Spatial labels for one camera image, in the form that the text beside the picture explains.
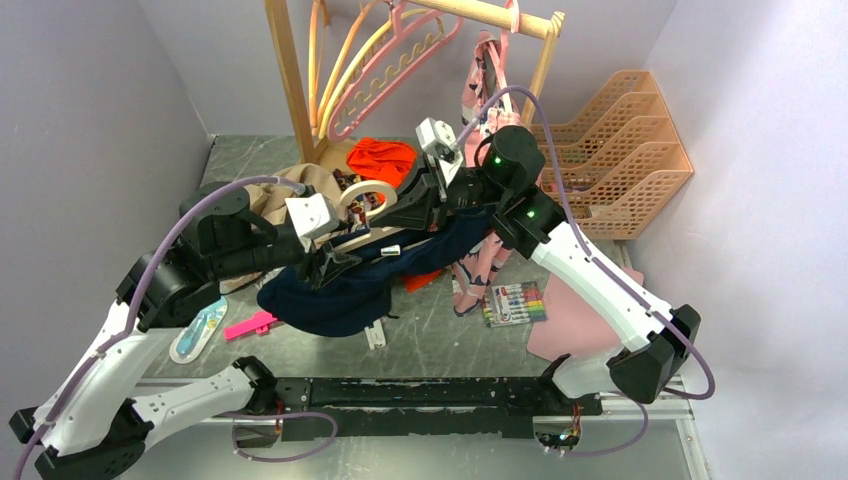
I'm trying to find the beige shorts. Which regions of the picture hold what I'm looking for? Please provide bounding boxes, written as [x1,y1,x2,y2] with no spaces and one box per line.
[245,163,346,225]

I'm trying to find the orange hanger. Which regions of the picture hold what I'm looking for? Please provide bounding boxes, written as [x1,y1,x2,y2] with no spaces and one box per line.
[308,0,386,130]

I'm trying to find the marker pen set box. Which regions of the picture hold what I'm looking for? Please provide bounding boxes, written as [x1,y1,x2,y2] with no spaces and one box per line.
[482,281,547,328]

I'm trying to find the pink clipboard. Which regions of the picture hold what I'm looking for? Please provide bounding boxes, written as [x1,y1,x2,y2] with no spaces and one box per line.
[527,274,619,361]

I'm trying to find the pink hanger holding shorts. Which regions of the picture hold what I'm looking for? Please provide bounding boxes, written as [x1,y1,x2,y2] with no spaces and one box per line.
[486,0,520,90]

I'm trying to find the yellow hanger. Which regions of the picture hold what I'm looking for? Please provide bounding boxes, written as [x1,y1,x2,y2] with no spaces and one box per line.
[308,1,445,142]

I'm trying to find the navy blue shorts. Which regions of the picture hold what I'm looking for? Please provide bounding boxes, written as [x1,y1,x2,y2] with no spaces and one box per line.
[256,207,494,337]

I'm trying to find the pink plastic clip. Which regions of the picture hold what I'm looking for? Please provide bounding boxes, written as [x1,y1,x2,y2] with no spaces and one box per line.
[224,311,279,342]

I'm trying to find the pink plastic hanger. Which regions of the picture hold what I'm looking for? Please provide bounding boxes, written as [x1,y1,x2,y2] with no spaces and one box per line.
[313,1,464,143]

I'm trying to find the wooden clothes rack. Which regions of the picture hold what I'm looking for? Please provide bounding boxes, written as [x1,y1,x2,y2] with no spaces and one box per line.
[264,1,566,166]

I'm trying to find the peach plastic file organizer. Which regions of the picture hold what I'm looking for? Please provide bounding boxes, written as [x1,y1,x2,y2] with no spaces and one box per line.
[541,70,694,240]

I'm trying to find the white plastic clip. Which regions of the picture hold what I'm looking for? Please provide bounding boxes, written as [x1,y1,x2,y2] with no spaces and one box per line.
[364,319,387,351]

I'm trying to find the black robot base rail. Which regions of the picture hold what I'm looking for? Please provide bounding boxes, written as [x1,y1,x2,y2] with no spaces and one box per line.
[241,376,603,441]

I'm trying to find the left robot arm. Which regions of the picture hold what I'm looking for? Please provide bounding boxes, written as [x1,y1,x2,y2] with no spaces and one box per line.
[9,176,340,479]

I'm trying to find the colourful patterned shorts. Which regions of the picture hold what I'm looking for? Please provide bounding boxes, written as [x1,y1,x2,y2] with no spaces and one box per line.
[332,169,385,233]

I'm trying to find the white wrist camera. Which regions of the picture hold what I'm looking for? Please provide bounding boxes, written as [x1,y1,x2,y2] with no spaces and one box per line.
[415,118,465,201]
[285,193,340,246]

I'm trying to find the pink shark print shorts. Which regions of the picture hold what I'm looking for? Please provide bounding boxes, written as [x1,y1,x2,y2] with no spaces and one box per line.
[452,31,525,318]

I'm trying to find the orange garment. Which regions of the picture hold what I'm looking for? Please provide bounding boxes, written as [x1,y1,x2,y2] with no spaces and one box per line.
[346,137,418,188]

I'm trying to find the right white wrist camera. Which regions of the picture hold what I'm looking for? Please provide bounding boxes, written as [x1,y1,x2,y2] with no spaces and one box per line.
[415,118,465,201]

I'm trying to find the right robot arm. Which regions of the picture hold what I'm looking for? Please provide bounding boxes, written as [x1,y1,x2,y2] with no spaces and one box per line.
[373,119,700,414]

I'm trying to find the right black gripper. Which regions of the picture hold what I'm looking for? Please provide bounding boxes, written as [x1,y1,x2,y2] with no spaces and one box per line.
[368,151,510,233]

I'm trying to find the blue toothbrush package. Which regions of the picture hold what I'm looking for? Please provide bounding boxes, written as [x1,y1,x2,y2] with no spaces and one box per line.
[169,296,229,365]

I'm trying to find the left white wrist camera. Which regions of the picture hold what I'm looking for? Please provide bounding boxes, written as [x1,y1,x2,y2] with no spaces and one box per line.
[285,193,340,246]

